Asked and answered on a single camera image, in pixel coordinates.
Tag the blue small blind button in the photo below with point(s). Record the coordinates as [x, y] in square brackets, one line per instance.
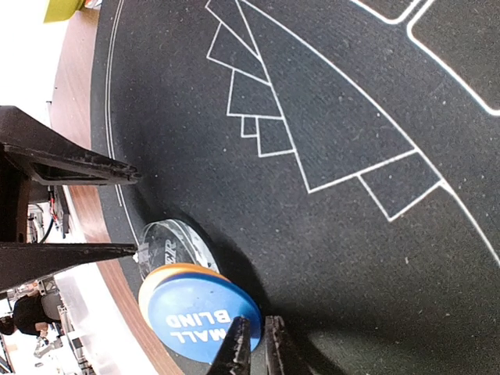
[191, 314]

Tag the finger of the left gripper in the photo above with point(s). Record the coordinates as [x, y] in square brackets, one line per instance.
[282, 356]
[234, 356]

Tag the orange big blind button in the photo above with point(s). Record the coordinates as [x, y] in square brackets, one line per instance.
[157, 276]

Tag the clear black dealer button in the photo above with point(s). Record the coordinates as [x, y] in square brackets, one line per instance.
[171, 241]

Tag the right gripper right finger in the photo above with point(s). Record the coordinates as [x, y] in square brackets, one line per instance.
[51, 159]

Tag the round black poker mat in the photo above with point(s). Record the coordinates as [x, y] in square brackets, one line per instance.
[340, 158]

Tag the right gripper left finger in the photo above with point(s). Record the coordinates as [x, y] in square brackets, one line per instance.
[22, 262]

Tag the lime green bowl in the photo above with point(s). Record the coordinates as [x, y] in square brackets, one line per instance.
[62, 10]

